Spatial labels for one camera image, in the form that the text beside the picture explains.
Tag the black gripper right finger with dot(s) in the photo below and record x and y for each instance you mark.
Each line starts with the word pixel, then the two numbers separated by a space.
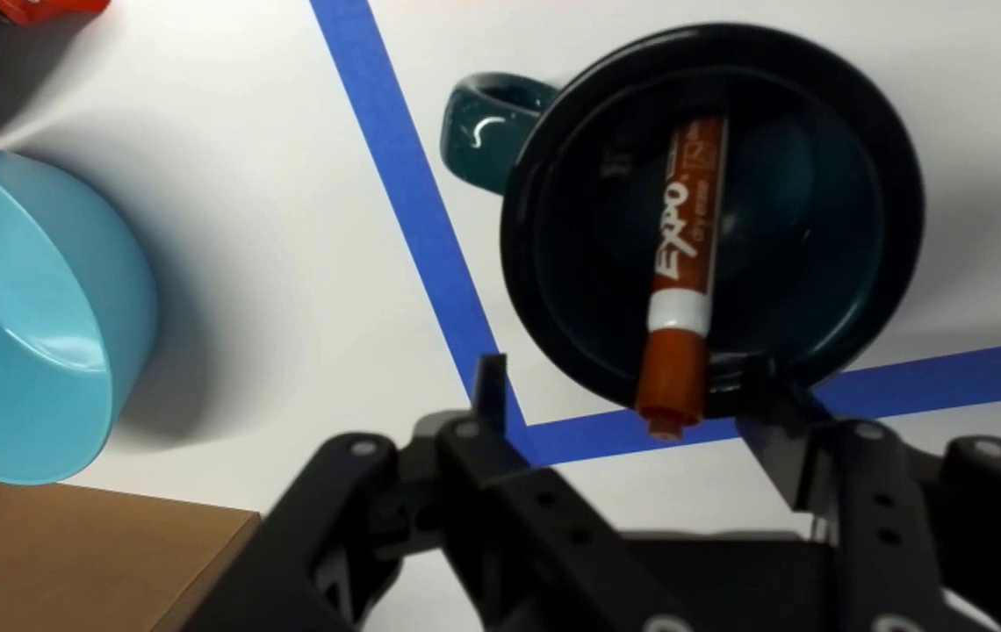
pixel 853 484

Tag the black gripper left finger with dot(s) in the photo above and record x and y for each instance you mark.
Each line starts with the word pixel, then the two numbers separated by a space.
pixel 529 549

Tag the brown Expo marker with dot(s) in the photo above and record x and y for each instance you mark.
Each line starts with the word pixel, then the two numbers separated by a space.
pixel 672 376

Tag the blue tape line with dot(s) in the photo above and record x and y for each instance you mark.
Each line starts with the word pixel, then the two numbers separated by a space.
pixel 404 173

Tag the dark teal mug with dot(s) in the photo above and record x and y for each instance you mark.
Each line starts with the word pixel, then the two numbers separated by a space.
pixel 752 150

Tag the brown cardboard box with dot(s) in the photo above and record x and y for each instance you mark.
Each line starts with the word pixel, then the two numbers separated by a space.
pixel 78 560

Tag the light blue bowl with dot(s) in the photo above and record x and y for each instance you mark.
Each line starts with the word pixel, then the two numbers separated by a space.
pixel 78 317

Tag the red black object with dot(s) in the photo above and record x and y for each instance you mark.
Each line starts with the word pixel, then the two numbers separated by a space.
pixel 32 17

